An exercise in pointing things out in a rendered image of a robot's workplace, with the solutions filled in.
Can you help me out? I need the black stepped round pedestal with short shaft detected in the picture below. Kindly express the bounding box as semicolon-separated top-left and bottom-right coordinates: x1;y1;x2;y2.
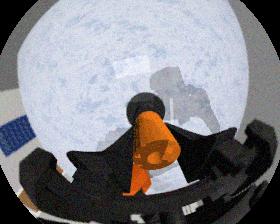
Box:
127;92;165;125

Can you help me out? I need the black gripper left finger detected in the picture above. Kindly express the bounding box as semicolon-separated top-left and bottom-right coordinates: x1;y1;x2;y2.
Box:
65;125;135;194

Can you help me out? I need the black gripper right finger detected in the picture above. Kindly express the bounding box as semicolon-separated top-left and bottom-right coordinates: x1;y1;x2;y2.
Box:
164;121;238;183

